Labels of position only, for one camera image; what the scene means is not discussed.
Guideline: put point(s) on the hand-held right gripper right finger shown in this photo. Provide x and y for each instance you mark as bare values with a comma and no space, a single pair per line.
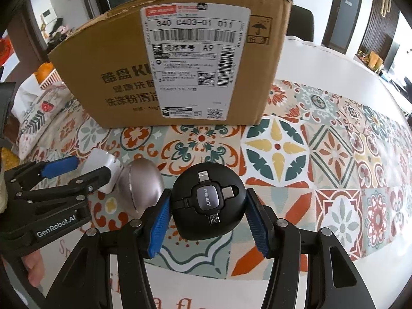
257,225

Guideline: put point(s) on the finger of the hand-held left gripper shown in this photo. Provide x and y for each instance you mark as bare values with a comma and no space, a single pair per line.
59,166
83,180

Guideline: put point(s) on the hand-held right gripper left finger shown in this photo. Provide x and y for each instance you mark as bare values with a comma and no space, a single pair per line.
157,228

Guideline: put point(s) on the white cube charger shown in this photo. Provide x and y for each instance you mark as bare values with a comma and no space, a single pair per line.
103,161

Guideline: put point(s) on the brown cardboard box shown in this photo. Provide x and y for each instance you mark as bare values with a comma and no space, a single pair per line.
128,70

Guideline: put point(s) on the person's left hand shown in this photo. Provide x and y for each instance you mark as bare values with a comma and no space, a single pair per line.
32,267

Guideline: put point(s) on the silver round case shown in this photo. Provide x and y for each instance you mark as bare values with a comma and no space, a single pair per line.
141,183

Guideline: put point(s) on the floral tissue box cover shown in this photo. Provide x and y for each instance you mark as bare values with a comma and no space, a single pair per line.
38,112

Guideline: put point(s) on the patterned tile-print table runner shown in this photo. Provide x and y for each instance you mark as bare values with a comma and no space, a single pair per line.
289,154

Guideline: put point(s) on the white fruit basket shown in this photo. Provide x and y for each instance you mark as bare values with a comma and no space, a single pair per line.
51,79

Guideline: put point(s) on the orange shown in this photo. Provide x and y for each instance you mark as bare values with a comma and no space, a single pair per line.
44,70

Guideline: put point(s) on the red door decoration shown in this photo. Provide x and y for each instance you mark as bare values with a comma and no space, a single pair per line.
4,53

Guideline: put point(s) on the dark grey dining chair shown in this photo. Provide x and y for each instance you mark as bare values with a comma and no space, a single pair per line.
302,25

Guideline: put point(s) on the television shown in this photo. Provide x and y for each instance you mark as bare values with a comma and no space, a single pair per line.
392,56

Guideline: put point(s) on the dark slatted wall panel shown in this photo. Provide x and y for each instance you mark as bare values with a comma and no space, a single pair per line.
379,25

